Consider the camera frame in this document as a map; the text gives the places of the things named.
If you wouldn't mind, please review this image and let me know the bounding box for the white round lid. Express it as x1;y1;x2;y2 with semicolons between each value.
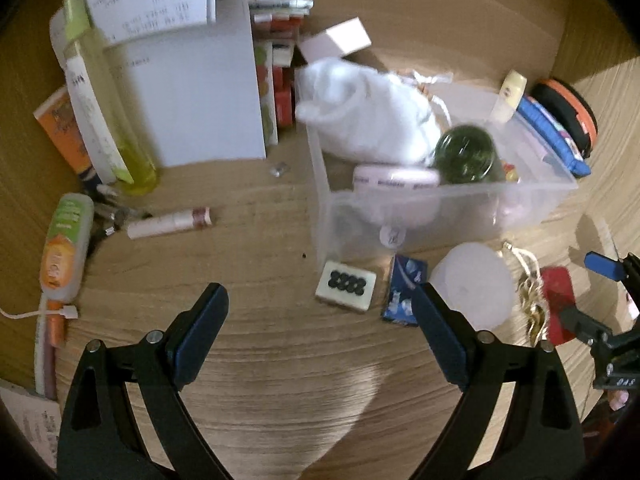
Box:
430;242;516;332

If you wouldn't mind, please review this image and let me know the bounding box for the green and orange tube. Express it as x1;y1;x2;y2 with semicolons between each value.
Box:
40;192;95;304

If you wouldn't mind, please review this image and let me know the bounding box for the small white box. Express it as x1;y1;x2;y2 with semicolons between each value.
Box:
298;17;373;64

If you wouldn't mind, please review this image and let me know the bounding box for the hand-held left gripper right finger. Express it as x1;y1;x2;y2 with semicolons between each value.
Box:
407;282;586;480

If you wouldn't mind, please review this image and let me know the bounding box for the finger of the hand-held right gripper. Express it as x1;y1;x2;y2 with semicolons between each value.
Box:
583;251;630;281
558;305;615;347

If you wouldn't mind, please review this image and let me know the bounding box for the gold chain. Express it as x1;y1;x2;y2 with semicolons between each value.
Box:
502;241;552;347

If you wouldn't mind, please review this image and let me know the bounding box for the crumpled paper receipt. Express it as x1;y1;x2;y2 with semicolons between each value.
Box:
0;385;64;470

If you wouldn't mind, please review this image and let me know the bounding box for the dark green glass bottle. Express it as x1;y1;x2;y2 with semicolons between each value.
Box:
432;125;507;186

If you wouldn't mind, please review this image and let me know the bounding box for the white cable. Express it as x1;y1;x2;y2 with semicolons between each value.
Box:
0;305;80;322

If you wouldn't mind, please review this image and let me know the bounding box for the orange printed box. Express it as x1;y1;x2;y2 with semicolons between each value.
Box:
33;86;101;184

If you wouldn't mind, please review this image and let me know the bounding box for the small cream bottle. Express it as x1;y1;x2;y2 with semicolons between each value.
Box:
487;70;529;127

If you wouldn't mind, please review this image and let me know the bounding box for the red flat card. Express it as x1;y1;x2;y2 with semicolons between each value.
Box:
540;266;582;347

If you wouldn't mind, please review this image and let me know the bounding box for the mahjong tile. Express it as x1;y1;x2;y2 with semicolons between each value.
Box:
315;260;379;314

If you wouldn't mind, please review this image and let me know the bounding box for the blue pencil case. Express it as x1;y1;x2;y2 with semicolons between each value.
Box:
515;96;592;177

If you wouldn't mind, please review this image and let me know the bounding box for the tall white paper box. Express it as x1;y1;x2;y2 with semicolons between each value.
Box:
106;0;268;169

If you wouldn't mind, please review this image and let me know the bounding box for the white drawstring pouch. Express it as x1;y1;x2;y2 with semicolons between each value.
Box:
296;57;454;167

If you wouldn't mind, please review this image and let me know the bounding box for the orange pen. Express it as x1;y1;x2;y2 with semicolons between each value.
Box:
34;300;69;401

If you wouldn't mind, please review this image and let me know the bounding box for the stack of snack packets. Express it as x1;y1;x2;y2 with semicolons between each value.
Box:
247;0;315;147

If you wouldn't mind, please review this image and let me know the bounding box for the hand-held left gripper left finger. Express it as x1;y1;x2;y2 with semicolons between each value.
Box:
57;282;236;480

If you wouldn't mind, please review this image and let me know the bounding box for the bundle of dark pens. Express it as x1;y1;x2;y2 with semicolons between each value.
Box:
82;182;152;239

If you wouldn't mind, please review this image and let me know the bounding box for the clear plastic storage box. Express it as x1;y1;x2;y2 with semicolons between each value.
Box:
294;67;580;272

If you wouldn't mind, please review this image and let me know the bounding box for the yellow-green liquid bottle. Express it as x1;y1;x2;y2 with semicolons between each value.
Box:
50;0;159;197

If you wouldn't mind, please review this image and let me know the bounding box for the pink lip balm tube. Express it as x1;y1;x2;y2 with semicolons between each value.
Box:
126;206;214;240

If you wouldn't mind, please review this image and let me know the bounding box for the blue printed packet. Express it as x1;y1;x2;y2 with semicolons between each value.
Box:
381;254;429;328

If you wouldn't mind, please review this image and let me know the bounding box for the black and orange round case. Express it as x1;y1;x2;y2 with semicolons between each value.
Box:
530;78;599;162

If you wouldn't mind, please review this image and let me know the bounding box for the pink round container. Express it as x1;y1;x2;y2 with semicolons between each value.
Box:
352;164;442;227

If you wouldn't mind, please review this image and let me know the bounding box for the wooden desktop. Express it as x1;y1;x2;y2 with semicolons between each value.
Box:
47;0;628;480

